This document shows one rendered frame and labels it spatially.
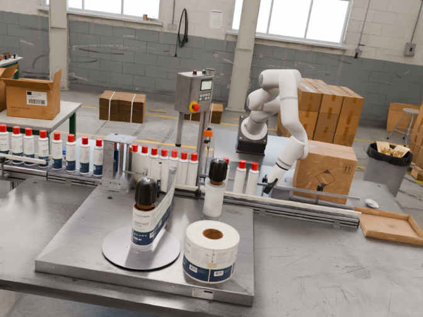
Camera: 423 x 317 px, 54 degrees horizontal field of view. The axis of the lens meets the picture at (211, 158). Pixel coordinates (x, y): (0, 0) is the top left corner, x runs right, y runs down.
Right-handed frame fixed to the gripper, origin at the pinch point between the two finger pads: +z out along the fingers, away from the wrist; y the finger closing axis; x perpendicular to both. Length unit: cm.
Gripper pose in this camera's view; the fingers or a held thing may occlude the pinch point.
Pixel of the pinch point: (267, 189)
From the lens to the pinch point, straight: 219.7
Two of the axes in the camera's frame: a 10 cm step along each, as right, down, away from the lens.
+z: -4.5, 8.2, 3.5
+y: -0.9, 3.5, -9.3
